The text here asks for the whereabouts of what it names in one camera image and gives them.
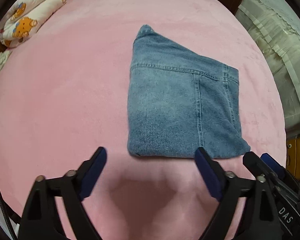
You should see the blue denim jacket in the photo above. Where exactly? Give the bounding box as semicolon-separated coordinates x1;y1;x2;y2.
127;25;250;159

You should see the folded bear print quilt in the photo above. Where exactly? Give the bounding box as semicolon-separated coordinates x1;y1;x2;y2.
0;0;66;48

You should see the lace covered cabinet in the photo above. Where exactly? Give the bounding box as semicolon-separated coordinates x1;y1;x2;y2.
236;0;300;138

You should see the yellow wooden drawer unit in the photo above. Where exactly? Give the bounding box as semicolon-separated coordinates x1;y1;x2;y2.
286;137;300;180

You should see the black cable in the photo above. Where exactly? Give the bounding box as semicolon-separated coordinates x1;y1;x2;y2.
0;169;18;240

